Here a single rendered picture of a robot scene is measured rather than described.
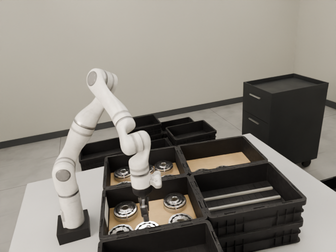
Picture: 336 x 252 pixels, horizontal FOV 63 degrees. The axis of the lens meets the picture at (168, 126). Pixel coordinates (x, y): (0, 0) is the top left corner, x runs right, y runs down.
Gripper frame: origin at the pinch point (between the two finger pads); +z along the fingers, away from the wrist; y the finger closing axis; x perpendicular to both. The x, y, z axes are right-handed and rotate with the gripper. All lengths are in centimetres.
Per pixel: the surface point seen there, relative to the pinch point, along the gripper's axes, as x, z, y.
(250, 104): 100, 22, -162
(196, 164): 27, 9, -45
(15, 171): -166, 91, -204
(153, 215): 2.3, 8.8, -8.4
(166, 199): 8.6, 6.0, -14.2
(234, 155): 50, 9, -50
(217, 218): 26.3, -0.5, 7.9
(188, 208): 17.8, 8.9, -10.3
